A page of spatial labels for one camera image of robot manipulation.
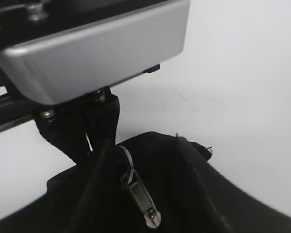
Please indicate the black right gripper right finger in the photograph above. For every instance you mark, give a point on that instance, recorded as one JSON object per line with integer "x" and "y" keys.
{"x": 101, "y": 112}

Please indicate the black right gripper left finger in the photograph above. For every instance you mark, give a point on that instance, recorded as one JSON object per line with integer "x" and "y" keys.
{"x": 64, "y": 129}

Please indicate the metal zipper pull with ring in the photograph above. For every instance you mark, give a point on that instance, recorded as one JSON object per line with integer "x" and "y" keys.
{"x": 134, "y": 186}

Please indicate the black fabric tote bag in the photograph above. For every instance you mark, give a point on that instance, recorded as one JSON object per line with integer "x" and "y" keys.
{"x": 191, "y": 196}

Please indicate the silver camera housing box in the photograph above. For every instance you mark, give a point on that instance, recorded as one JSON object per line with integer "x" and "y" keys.
{"x": 60, "y": 67}

